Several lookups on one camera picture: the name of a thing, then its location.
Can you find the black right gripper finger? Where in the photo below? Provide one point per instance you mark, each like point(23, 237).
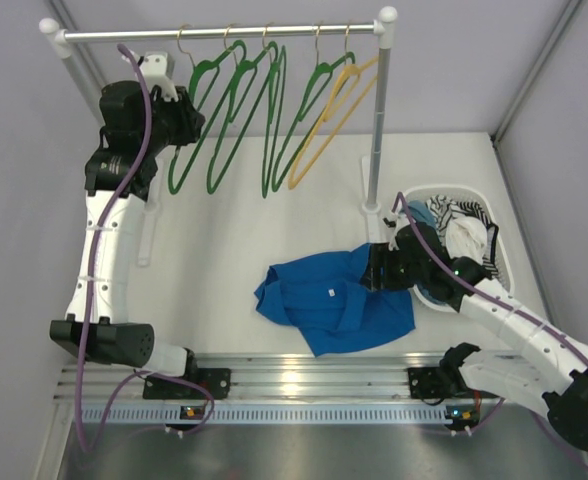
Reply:
point(379, 254)
point(373, 278)

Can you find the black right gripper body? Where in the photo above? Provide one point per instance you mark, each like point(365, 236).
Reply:
point(410, 273)

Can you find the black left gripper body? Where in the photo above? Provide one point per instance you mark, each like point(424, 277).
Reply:
point(185, 118)

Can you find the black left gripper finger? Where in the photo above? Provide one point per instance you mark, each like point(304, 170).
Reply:
point(189, 130)
point(184, 104)

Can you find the blue tank top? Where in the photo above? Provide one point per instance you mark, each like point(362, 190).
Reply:
point(322, 296)

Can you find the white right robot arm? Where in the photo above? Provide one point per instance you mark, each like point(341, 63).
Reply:
point(524, 332)

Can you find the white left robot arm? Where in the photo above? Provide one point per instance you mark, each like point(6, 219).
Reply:
point(118, 177)

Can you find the yellow hanger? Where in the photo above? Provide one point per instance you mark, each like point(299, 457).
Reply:
point(343, 98)

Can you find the light blue garment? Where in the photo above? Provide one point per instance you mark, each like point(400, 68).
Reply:
point(421, 213)

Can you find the striped black white garment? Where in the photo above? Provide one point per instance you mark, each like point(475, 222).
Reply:
point(445, 209)

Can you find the white laundry basket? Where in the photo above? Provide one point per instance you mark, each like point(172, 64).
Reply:
point(462, 192)

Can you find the metal clothes rack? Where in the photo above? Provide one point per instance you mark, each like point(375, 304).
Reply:
point(82, 70)

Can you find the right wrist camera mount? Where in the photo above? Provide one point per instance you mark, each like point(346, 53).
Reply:
point(396, 223)

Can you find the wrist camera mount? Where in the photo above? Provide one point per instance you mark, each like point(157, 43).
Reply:
point(396, 223)
point(157, 70)

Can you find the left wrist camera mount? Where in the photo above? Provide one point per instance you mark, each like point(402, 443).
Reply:
point(157, 70)

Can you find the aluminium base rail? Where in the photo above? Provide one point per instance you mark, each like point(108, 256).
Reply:
point(305, 378)

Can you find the perforated cable duct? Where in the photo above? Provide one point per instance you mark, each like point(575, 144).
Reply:
point(269, 414)

